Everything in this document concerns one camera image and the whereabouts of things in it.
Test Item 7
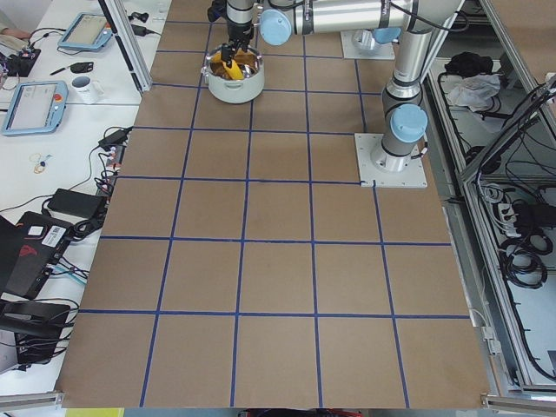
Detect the black power brick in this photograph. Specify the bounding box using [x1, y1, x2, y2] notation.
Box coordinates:
[47, 189, 107, 219]

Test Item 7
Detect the black pen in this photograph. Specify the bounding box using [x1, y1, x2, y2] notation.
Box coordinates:
[50, 65, 70, 76]

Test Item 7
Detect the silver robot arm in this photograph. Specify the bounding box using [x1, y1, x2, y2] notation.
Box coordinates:
[352, 27, 401, 50]
[208, 1, 460, 172]

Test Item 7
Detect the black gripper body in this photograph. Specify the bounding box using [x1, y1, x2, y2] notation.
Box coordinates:
[228, 20, 254, 43]

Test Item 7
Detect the yellow corn cob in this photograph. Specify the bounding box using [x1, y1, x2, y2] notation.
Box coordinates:
[222, 59, 244, 81]

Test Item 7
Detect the blue teach pendant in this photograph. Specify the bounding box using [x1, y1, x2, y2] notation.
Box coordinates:
[58, 12, 113, 52]
[1, 81, 69, 136]

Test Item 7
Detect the white crumpled cloth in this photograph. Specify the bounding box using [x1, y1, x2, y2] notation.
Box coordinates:
[447, 75, 500, 111]

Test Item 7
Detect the black cloth bundle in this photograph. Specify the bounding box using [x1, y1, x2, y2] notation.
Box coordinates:
[445, 51, 493, 77]

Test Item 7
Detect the blue teach pendant near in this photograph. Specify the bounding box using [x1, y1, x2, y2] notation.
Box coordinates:
[1, 81, 69, 136]

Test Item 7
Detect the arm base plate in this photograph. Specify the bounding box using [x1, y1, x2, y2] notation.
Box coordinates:
[354, 133, 427, 189]
[341, 28, 400, 61]

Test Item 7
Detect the black docking station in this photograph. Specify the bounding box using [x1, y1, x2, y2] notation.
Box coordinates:
[1, 301, 78, 371]

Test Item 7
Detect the white mug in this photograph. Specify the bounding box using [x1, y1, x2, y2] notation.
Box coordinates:
[71, 76, 105, 104]

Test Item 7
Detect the black laptop red logo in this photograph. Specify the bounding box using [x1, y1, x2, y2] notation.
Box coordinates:
[1, 211, 73, 300]

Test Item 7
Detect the pale green cooking pot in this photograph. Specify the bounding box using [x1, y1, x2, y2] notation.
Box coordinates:
[202, 47, 265, 104]

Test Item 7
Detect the blue teach pendant far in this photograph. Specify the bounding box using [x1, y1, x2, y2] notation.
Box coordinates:
[58, 12, 113, 52]

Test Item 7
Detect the aluminium frame post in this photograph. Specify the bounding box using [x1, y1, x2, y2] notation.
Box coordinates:
[98, 0, 152, 94]

